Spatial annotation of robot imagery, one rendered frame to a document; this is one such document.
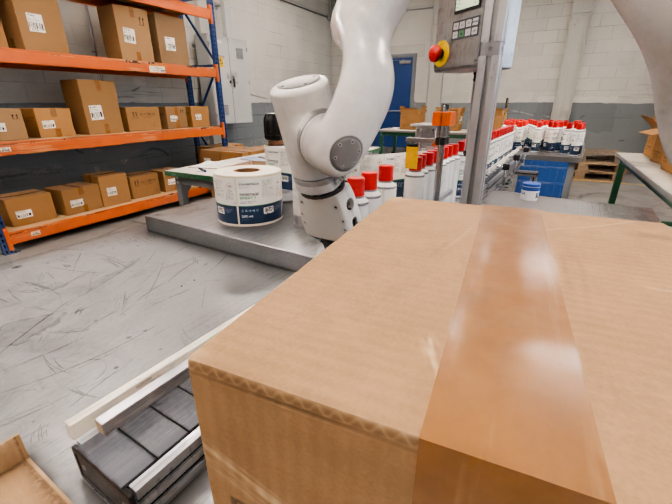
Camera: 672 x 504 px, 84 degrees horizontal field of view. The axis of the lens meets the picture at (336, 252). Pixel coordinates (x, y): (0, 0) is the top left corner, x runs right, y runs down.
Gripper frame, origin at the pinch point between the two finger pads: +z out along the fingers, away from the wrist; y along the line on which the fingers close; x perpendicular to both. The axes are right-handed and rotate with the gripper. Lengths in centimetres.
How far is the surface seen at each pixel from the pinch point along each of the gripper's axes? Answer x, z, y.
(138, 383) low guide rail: 37.3, -10.4, 3.5
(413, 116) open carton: -536, 190, 200
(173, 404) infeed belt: 36.6, -6.6, 0.8
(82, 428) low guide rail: 43.6, -11.6, 3.5
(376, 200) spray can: -12.8, -4.8, -2.6
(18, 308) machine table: 36, -1, 55
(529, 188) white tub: -107, 45, -22
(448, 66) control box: -54, -18, -4
